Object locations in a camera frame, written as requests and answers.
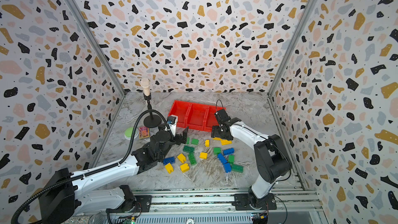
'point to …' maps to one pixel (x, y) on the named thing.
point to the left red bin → (181, 109)
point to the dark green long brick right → (237, 168)
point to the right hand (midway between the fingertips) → (218, 131)
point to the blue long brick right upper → (228, 151)
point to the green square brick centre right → (216, 150)
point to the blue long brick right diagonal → (222, 158)
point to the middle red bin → (196, 116)
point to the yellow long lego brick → (224, 142)
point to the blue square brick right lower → (227, 167)
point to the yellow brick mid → (181, 157)
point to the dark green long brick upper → (187, 148)
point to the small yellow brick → (207, 143)
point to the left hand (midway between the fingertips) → (182, 122)
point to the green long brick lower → (192, 158)
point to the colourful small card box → (143, 132)
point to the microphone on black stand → (152, 121)
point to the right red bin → (210, 119)
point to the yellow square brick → (203, 155)
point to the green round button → (128, 132)
